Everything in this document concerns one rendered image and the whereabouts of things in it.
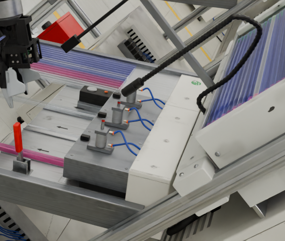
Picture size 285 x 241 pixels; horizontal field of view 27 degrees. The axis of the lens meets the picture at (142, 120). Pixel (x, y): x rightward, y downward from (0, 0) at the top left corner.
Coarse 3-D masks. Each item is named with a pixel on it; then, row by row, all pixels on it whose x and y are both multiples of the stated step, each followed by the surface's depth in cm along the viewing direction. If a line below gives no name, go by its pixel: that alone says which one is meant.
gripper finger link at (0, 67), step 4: (0, 56) 139; (0, 60) 137; (0, 64) 137; (4, 64) 138; (0, 68) 137; (4, 68) 138; (0, 72) 137; (4, 72) 138; (0, 76) 138; (4, 76) 138; (0, 80) 138; (4, 80) 139; (0, 84) 139; (4, 84) 139
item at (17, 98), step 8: (0, 96) 146; (16, 96) 146; (32, 104) 145; (40, 104) 144; (48, 104) 144; (56, 104) 144; (64, 112) 143; (72, 112) 143; (80, 112) 142; (88, 112) 143
